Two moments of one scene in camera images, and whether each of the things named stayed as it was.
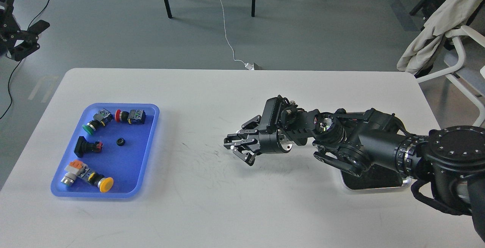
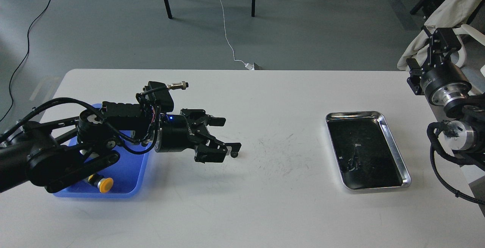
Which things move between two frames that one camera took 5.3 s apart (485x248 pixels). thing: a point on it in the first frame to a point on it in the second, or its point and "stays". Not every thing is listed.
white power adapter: x=249 y=66 stays
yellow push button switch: x=104 y=184 stays
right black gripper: x=273 y=140 to x=445 y=83
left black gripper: x=10 y=31 to x=177 y=133
